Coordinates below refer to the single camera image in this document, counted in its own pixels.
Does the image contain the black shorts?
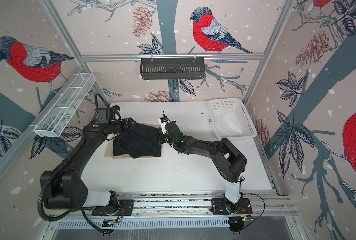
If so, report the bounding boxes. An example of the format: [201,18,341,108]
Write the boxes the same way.
[112,123,164,160]

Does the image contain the beige drawstring shorts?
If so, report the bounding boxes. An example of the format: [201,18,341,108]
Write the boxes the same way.
[103,122,162,160]

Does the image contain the white plastic laundry basket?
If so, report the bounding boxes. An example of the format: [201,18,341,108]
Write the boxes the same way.
[208,98,257,141]

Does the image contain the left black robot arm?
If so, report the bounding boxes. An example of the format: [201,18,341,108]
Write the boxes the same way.
[37,106,136,210]

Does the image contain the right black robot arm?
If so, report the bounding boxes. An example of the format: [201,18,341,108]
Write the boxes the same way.
[151,121,247,212]

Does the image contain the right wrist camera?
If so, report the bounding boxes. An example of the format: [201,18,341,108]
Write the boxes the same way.
[159,116,169,134]

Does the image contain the black hanging wire basket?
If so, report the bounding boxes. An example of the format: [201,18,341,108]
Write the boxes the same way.
[140,58,205,80]

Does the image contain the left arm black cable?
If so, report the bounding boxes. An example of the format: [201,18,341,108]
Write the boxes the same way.
[37,92,122,235]

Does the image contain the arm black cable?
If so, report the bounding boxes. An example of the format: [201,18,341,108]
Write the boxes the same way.
[37,92,122,235]
[161,110,266,230]

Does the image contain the horizontal aluminium frame bar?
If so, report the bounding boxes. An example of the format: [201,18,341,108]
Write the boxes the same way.
[80,53,266,63]

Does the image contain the white wire mesh shelf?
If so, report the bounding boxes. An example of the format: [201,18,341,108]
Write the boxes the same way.
[34,73,96,138]

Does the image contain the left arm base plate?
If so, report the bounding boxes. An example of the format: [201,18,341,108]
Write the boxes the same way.
[92,200,135,217]

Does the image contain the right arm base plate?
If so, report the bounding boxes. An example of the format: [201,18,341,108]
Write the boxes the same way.
[210,198,253,216]

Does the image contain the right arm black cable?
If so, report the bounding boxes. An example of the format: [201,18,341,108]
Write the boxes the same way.
[161,110,266,230]

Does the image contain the aluminium mounting rail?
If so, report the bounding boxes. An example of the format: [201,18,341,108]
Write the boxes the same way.
[50,191,298,218]

